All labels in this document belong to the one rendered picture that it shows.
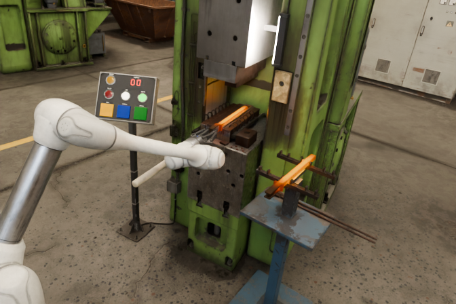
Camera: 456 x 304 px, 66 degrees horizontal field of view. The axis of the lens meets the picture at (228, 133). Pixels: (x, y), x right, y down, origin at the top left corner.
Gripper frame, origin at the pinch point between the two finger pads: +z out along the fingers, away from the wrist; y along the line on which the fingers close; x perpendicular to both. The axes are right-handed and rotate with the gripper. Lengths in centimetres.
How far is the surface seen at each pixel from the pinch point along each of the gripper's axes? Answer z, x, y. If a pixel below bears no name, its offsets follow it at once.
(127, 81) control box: -6, 17, -57
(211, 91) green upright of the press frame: 27.3, 9.3, -18.7
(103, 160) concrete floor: 49, -102, -149
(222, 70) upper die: 6.6, 32.4, -0.7
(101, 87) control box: -15, 13, -69
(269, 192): -38, 2, 49
